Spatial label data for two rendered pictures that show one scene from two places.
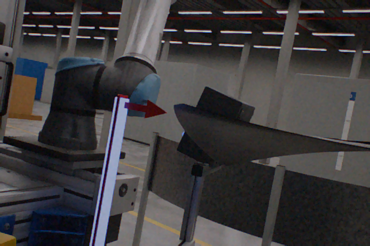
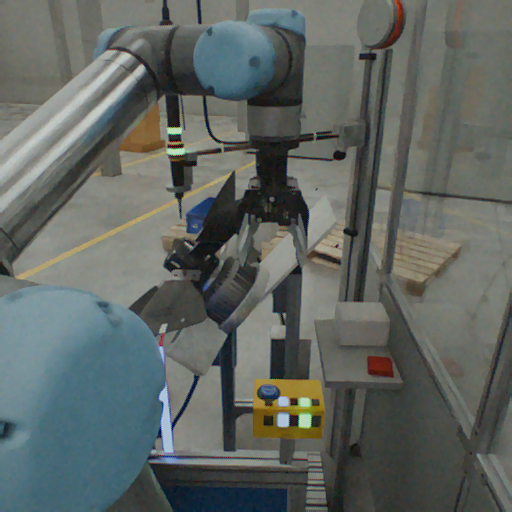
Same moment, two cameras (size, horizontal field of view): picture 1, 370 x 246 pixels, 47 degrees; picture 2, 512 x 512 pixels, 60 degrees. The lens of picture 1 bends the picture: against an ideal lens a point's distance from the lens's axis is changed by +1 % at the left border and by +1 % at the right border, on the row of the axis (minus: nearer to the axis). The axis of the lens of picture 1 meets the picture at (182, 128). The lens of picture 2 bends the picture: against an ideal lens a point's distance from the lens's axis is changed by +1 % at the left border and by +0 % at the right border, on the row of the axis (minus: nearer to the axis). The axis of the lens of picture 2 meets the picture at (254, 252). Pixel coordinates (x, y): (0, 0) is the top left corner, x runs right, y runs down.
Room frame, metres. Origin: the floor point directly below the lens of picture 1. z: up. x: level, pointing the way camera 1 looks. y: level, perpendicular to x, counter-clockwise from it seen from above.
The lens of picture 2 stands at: (0.53, 0.92, 1.78)
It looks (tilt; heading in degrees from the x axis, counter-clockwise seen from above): 24 degrees down; 255
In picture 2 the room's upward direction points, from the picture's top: straight up
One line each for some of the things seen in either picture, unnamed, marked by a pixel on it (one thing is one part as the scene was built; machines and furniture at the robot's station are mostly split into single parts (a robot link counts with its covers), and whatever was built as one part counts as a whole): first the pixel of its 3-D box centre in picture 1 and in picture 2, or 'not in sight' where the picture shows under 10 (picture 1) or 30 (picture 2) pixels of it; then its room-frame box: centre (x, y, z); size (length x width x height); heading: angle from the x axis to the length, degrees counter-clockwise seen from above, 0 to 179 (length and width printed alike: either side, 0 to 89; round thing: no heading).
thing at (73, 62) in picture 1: (80, 82); not in sight; (1.10, 0.28, 1.20); 0.13 x 0.12 x 0.14; 85
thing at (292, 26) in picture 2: not in sight; (274, 59); (0.35, 0.33, 1.78); 0.09 x 0.08 x 0.11; 53
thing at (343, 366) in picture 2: not in sight; (353, 350); (-0.13, -0.20, 0.85); 0.36 x 0.24 x 0.03; 73
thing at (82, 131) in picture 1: (70, 125); not in sight; (1.10, 0.29, 1.09); 0.15 x 0.15 x 0.10
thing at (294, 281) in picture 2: not in sight; (289, 404); (0.07, -0.28, 0.58); 0.09 x 0.05 x 1.15; 73
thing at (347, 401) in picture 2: not in sight; (343, 440); (-0.13, -0.20, 0.42); 0.04 x 0.04 x 0.83; 73
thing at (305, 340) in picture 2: not in sight; (289, 355); (0.05, -0.37, 0.73); 0.15 x 0.09 x 0.22; 163
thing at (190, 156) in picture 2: not in sight; (180, 170); (0.42, -0.25, 1.50); 0.09 x 0.07 x 0.10; 18
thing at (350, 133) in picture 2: not in sight; (349, 134); (-0.16, -0.45, 1.54); 0.10 x 0.07 x 0.09; 18
